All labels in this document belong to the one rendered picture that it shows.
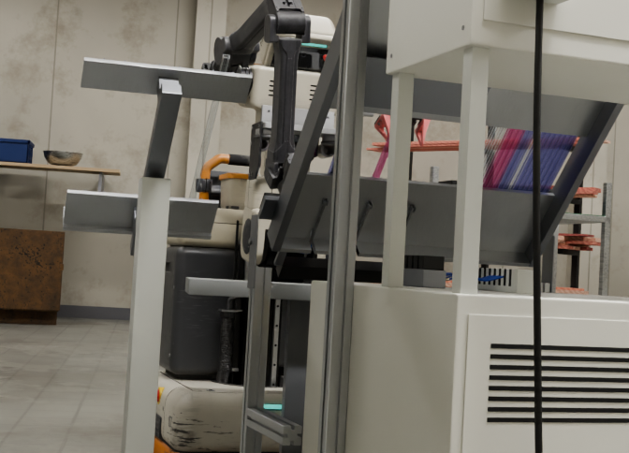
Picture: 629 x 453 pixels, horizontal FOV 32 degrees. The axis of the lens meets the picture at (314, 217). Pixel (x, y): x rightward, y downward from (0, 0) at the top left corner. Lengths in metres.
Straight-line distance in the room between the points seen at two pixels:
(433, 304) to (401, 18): 0.53
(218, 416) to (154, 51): 8.56
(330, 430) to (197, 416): 1.05
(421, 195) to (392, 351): 0.77
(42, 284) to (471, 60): 8.28
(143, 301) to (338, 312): 0.46
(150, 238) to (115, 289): 8.92
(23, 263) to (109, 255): 1.62
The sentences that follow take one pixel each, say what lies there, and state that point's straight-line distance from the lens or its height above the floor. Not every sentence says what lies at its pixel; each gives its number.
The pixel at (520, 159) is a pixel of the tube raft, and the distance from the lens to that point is 2.61.
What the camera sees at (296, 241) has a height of 0.70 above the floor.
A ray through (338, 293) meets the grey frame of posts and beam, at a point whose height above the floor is 0.60.
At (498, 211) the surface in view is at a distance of 2.68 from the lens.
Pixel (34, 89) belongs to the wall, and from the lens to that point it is 11.37.
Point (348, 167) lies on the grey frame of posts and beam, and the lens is 2.03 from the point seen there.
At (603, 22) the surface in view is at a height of 1.06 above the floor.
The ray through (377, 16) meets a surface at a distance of 2.23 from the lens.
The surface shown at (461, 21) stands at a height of 1.04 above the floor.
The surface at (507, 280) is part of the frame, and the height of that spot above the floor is 0.64.
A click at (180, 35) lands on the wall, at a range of 11.43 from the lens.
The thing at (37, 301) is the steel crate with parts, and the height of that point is 0.20.
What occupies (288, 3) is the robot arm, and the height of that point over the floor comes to 1.29.
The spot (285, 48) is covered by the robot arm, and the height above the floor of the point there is 1.18.
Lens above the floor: 0.65
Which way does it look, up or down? 3 degrees up
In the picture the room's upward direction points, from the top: 3 degrees clockwise
